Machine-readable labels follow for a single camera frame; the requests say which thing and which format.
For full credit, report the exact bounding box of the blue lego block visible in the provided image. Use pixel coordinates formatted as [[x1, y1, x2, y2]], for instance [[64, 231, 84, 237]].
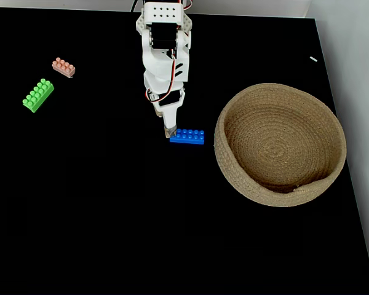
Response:
[[169, 128, 205, 145]]

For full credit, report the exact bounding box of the pink lego block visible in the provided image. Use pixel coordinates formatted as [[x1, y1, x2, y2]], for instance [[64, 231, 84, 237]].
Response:
[[52, 57, 76, 79]]

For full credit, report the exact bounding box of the green lego block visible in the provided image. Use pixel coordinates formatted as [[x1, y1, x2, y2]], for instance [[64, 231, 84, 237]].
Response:
[[22, 78, 55, 114]]

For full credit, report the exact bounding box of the red and white wire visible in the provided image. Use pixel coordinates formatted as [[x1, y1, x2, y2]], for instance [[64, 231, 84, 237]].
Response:
[[145, 54, 177, 104]]

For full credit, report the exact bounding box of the woven rope basket tray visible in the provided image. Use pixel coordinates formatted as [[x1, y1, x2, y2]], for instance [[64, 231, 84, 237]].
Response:
[[213, 82, 347, 208]]

